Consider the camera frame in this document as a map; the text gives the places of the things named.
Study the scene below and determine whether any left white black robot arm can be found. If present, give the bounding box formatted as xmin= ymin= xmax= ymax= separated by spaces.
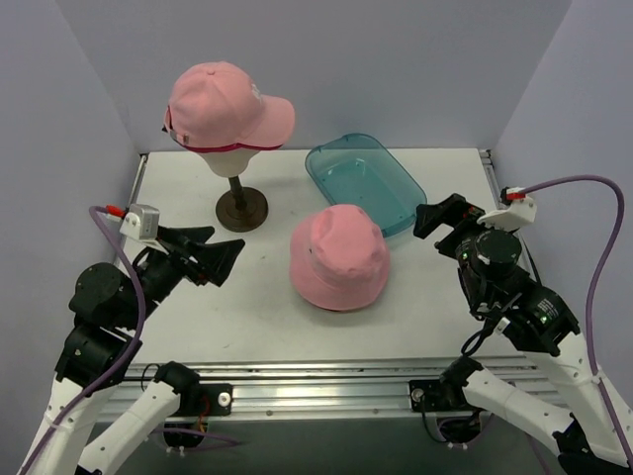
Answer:
xmin=20 ymin=227 xmax=245 ymax=474

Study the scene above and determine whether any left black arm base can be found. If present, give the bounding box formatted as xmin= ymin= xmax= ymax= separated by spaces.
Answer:
xmin=153 ymin=361 xmax=233 ymax=450

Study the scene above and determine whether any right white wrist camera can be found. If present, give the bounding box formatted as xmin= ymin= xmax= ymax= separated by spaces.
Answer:
xmin=477 ymin=187 xmax=537 ymax=232

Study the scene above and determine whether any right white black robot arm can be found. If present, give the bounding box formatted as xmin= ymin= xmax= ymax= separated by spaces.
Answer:
xmin=413 ymin=191 xmax=632 ymax=474

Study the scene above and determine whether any aluminium front rail frame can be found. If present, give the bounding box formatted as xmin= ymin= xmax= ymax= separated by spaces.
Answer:
xmin=44 ymin=147 xmax=609 ymax=475

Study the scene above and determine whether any magenta baseball cap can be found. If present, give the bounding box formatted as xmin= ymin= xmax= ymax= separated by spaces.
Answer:
xmin=172 ymin=139 xmax=283 ymax=153

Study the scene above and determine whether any dark round mannequin stand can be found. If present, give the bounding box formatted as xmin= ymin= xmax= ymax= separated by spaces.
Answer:
xmin=216 ymin=176 xmax=269 ymax=233

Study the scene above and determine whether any cream fabric mannequin head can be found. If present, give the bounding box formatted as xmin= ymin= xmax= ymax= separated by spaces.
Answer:
xmin=200 ymin=148 xmax=259 ymax=178

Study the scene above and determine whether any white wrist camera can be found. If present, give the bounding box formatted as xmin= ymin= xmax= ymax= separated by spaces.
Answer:
xmin=477 ymin=187 xmax=537 ymax=232
xmin=120 ymin=204 xmax=160 ymax=242

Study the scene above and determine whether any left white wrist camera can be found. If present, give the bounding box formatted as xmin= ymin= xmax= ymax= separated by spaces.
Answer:
xmin=120 ymin=204 xmax=160 ymax=242

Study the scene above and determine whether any light pink cap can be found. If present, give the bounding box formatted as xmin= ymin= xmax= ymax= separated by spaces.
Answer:
xmin=162 ymin=61 xmax=296 ymax=146

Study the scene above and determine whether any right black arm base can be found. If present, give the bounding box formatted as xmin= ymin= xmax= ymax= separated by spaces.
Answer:
xmin=407 ymin=379 xmax=492 ymax=449

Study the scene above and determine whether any teal transparent plastic tray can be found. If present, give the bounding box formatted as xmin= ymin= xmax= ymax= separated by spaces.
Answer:
xmin=305 ymin=133 xmax=427 ymax=238

